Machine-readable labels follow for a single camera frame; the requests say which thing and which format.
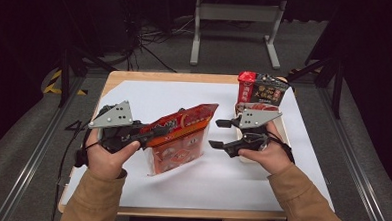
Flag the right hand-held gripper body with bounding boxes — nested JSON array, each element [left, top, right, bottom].
[[226, 107, 284, 161]]

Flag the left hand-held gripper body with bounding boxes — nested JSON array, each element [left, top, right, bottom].
[[86, 98, 149, 156]]

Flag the large clear orange packet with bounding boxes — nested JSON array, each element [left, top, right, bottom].
[[145, 99, 220, 178]]

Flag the white divided plastic box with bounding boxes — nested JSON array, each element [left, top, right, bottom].
[[231, 101, 292, 166]]

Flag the red black printed packet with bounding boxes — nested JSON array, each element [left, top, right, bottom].
[[235, 70, 291, 114]]

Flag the person's right hand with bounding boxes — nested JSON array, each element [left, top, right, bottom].
[[236, 119, 297, 176]]

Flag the person's left hand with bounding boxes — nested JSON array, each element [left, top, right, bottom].
[[83, 131, 143, 182]]

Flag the white table mat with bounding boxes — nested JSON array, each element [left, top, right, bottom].
[[61, 76, 340, 218]]

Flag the black tripod stand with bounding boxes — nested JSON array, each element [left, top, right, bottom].
[[285, 53, 347, 120], [54, 0, 122, 111]]

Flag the yellow black floor tape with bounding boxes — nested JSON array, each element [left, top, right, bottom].
[[43, 68, 90, 97]]

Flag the grey metal stand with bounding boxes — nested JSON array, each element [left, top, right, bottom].
[[189, 0, 289, 70]]

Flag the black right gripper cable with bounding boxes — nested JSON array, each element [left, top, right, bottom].
[[264, 130, 298, 165]]

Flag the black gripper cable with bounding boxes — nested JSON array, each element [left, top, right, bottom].
[[50, 102, 110, 221], [264, 130, 298, 165]]

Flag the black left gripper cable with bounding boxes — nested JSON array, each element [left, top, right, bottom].
[[50, 102, 110, 221]]

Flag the bundle of floor cables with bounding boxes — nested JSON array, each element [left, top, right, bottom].
[[118, 0, 197, 75]]

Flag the aluminium floor rail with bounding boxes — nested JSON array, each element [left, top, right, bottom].
[[0, 71, 87, 221], [311, 85, 392, 221]]

